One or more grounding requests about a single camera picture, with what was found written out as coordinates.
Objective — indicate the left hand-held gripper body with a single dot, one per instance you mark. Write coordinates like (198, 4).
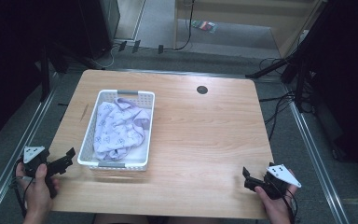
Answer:
(33, 154)

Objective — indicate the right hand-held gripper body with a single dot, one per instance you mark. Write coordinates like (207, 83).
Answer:
(278, 179)

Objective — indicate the lilac printed cloth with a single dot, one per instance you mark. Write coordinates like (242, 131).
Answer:
(118, 129)

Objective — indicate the white plastic basket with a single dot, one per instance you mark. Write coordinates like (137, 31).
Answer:
(143, 130)

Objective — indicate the person's right hand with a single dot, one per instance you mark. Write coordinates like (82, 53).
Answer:
(278, 210)

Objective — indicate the person's left hand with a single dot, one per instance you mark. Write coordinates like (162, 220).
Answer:
(38, 193)

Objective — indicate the black metal stand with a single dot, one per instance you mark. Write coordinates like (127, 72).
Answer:
(45, 74)

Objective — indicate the black round table grommet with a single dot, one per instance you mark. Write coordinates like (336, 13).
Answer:
(202, 90)

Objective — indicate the dark curtain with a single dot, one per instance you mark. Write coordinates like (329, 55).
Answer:
(9, 62)
(348, 77)

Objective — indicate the black plug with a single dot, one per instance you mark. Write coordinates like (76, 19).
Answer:
(122, 46)
(160, 49)
(136, 46)

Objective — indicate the dark cabinet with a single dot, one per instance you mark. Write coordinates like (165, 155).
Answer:
(98, 28)

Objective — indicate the colourful flat packet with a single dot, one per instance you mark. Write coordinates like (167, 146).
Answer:
(205, 26)

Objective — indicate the metal floor rail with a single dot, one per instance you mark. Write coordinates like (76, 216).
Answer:
(18, 152)
(317, 155)

